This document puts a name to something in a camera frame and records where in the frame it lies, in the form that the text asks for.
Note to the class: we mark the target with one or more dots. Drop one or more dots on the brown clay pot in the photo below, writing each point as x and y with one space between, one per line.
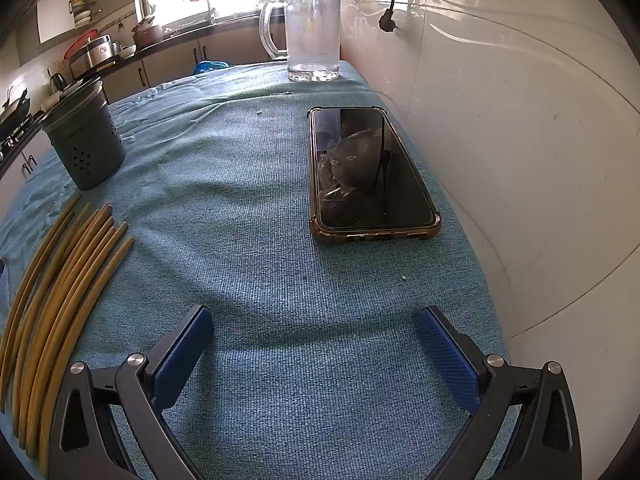
148 35

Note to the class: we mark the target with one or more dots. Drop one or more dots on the blue plastic bag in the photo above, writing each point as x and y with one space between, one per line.
210 66

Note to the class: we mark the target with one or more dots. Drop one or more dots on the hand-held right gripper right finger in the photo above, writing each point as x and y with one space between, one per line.
445 355

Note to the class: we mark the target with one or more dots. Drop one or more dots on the red plastic basin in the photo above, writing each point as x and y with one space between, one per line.
72 46

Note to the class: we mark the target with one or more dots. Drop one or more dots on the dark grey utensil holder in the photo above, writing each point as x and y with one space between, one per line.
90 150

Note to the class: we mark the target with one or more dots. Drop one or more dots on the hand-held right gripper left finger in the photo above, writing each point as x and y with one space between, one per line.
182 355

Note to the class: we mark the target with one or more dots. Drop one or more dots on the steel kettle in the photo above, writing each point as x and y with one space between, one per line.
57 81

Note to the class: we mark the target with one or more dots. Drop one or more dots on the smartphone in brown case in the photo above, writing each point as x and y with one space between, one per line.
370 170

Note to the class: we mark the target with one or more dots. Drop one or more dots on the open wall cabinet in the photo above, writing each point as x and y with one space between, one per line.
55 15

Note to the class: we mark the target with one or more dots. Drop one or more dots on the clear glass mug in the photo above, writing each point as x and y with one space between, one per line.
312 35

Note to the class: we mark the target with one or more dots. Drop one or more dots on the blue tablecloth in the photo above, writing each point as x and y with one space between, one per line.
240 210

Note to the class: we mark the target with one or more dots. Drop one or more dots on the bunch of wooden chopsticks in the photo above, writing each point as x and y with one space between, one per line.
57 310

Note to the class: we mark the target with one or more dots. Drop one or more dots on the silver rice cooker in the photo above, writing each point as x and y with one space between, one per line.
92 52

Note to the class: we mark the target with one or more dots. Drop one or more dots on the black wok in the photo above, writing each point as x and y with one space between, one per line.
15 106

